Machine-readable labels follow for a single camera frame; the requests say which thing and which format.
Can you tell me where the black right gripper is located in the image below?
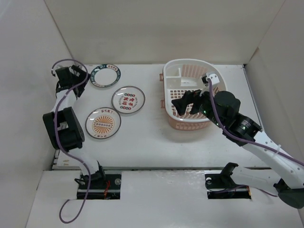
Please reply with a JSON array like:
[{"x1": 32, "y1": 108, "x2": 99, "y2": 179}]
[{"x1": 171, "y1": 84, "x2": 225, "y2": 128}]

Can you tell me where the green rimmed white plate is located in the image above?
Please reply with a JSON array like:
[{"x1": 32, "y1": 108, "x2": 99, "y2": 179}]
[{"x1": 90, "y1": 64, "x2": 121, "y2": 88}]

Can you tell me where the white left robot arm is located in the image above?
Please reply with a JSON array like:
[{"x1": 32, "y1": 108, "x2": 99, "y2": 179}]
[{"x1": 43, "y1": 65, "x2": 106, "y2": 189}]

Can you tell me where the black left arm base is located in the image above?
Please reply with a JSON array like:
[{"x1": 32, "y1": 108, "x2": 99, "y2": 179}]
[{"x1": 87, "y1": 174, "x2": 122, "y2": 200}]

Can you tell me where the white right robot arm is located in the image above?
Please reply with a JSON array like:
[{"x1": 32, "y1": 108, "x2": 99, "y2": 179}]
[{"x1": 171, "y1": 90, "x2": 304, "y2": 209}]

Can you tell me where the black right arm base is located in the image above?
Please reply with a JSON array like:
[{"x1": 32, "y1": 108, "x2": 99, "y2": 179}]
[{"x1": 205, "y1": 173, "x2": 251, "y2": 200}]

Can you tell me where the white pink dish rack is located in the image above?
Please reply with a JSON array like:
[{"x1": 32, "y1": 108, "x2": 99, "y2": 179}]
[{"x1": 160, "y1": 58, "x2": 227, "y2": 131}]

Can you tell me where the orange sunburst white plate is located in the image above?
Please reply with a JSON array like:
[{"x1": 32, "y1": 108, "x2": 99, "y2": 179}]
[{"x1": 85, "y1": 107, "x2": 122, "y2": 140}]

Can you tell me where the red lettered white plate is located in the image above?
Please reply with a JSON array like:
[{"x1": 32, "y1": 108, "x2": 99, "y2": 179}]
[{"x1": 112, "y1": 86, "x2": 146, "y2": 114}]

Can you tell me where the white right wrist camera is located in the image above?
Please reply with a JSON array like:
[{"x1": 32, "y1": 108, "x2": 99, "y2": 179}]
[{"x1": 201, "y1": 71, "x2": 220, "y2": 86}]

